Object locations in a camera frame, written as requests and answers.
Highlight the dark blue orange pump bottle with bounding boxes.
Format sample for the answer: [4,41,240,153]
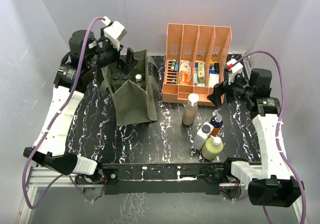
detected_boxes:
[210,113,223,137]

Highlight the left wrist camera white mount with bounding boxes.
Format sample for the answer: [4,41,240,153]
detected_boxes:
[102,16,127,51]

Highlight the purple cable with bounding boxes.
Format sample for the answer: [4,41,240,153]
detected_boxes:
[237,50,307,224]
[21,16,108,209]

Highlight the brown pump bottle white top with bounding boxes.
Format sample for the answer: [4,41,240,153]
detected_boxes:
[182,93,200,126]

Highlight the green white small box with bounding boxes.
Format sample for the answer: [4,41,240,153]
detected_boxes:
[194,61,206,87]

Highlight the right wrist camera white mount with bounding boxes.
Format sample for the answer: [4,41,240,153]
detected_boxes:
[225,58,243,85]

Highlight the red white snack packet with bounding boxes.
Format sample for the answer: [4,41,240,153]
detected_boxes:
[179,60,192,85]

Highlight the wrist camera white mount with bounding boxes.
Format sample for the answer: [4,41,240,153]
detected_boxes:
[225,58,243,85]
[102,16,127,51]

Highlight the clear square bottle black label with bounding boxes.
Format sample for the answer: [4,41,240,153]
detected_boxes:
[111,73,122,92]

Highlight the small blue tubes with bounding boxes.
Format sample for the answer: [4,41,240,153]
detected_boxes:
[170,59,179,72]

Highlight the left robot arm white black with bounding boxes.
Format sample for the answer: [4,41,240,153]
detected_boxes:
[23,27,127,184]

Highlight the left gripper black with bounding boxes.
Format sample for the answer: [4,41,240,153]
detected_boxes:
[87,28,140,74]

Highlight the olive green canvas bag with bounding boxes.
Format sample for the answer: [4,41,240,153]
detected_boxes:
[96,49,160,126]

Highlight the black front rail frame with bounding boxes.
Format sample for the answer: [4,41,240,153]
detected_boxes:
[75,162,243,195]

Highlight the small clear bottle white cap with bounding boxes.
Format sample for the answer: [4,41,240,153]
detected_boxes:
[135,74,143,88]

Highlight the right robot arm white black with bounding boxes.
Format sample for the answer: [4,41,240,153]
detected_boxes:
[208,68,301,208]

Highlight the white bottle grey cap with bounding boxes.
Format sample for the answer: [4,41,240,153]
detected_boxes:
[193,122,214,150]

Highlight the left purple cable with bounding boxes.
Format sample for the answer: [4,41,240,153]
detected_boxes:
[21,16,108,209]

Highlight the pale yellow bottle white cap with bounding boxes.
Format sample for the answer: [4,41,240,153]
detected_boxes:
[201,136,224,160]

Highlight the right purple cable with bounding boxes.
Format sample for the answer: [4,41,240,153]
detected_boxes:
[237,50,307,224]

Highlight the orange plastic file organizer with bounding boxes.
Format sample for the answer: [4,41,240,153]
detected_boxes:
[162,23,232,106]

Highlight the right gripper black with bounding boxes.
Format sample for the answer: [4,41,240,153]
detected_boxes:
[207,71,254,108]

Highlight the clear square bottle yellow liquid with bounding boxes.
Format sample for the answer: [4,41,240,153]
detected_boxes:
[121,74,130,85]

